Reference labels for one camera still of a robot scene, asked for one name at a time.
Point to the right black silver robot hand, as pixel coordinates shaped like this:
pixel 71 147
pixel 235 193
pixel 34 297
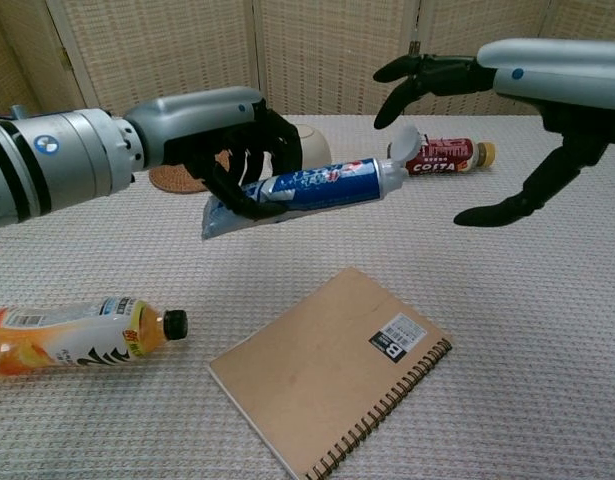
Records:
pixel 552 70

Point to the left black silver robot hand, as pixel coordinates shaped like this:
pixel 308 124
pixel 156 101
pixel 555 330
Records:
pixel 197 130

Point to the blue white toothpaste tube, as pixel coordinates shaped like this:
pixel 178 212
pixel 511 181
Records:
pixel 327 182

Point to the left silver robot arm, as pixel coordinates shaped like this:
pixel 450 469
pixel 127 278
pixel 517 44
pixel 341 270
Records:
pixel 52 165

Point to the round woven rattan coaster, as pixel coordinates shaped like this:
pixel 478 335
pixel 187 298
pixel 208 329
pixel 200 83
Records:
pixel 174 180

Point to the woven bamboo folding screen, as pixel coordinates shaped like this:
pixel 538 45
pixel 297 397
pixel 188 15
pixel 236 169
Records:
pixel 187 45

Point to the cream ceramic bowl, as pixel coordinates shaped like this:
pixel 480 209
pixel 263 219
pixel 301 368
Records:
pixel 314 145

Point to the red label coffee bottle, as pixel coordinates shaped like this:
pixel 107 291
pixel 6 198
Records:
pixel 447 157

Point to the brass screen hinge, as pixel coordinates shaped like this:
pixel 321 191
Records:
pixel 414 48

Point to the orange juice plastic bottle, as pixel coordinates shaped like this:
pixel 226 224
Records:
pixel 82 335

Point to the white woven tablecloth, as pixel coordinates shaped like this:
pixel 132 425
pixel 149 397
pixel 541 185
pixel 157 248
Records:
pixel 512 310

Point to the brown spiral notebook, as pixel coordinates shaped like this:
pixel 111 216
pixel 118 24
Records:
pixel 322 370

